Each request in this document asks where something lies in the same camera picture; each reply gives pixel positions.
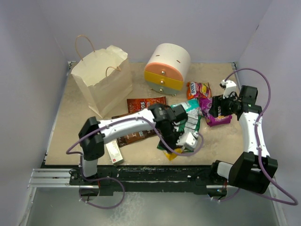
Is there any orange Fox's candy bag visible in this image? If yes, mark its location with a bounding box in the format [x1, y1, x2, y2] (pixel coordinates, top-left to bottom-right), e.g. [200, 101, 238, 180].
[186, 82, 212, 100]

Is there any white paper bag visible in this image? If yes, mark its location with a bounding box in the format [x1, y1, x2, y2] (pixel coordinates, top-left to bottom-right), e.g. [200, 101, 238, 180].
[71, 35, 133, 118]

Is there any small white box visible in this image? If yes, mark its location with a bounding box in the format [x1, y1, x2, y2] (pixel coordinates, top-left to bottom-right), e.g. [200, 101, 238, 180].
[105, 139, 124, 165]

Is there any yellow snack packet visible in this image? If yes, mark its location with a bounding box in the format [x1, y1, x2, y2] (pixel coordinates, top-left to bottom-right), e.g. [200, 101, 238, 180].
[163, 148, 187, 161]

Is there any purple snack bag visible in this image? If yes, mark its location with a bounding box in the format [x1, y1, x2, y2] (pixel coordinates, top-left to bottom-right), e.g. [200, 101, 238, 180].
[199, 97, 232, 127]

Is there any brown Kettle chips bag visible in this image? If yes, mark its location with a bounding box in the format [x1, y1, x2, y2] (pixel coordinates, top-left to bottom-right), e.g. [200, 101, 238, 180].
[111, 113, 160, 148]

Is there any green snack bag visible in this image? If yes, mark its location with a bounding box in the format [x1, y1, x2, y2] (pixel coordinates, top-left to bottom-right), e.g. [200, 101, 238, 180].
[157, 110, 203, 151]

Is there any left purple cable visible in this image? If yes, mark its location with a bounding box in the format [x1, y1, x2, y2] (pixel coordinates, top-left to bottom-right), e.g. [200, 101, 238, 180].
[65, 117, 204, 209]

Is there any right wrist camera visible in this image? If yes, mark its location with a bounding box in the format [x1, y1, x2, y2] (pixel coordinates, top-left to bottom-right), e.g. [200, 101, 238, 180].
[220, 80, 237, 99]

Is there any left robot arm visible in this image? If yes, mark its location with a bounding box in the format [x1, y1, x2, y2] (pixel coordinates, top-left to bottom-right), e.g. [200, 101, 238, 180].
[79, 104, 188, 185]

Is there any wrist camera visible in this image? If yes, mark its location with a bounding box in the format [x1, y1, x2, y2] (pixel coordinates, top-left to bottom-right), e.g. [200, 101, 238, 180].
[220, 80, 237, 99]
[176, 131, 198, 151]

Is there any red chips bag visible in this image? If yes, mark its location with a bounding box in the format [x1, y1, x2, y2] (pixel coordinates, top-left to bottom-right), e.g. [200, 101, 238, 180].
[127, 97, 166, 113]

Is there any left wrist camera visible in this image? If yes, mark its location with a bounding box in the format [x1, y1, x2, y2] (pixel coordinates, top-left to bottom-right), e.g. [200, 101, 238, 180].
[176, 131, 198, 151]

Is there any teal snack bag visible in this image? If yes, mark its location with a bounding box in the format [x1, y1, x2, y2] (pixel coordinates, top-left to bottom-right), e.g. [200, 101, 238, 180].
[171, 98, 202, 115]

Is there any pastel mini drawer cabinet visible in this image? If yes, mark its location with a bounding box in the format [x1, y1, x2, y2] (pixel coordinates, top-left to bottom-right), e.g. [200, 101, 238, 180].
[144, 43, 191, 96]

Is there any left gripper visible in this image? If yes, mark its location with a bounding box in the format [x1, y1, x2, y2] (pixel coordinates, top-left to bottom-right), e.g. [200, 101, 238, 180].
[158, 125, 184, 154]

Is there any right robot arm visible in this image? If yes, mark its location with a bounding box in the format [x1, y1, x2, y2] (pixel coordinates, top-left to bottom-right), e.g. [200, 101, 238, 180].
[209, 81, 278, 194]

